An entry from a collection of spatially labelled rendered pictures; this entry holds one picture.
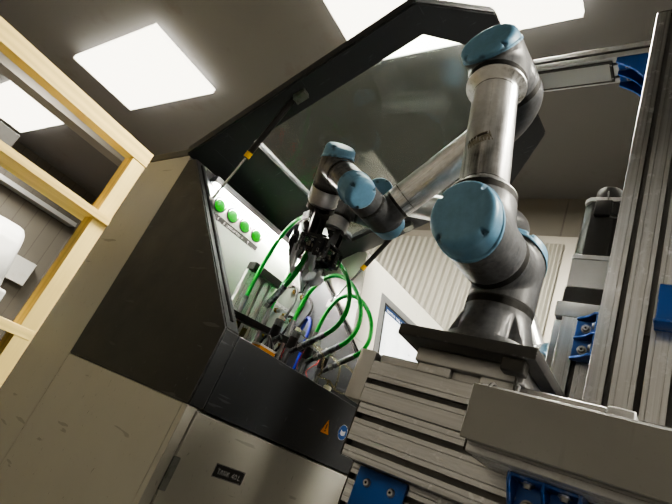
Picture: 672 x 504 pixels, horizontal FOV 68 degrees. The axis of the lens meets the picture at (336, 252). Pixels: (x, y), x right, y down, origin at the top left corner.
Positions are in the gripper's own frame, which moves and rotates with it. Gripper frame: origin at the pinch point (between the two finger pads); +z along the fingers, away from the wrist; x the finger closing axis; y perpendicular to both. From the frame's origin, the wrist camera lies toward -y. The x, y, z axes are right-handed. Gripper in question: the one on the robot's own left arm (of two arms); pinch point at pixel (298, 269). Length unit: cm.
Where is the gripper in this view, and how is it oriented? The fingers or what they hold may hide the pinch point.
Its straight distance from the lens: 132.4
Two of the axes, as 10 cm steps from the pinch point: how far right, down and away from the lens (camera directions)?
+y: 0.9, 4.4, -8.9
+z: -3.2, 8.6, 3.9
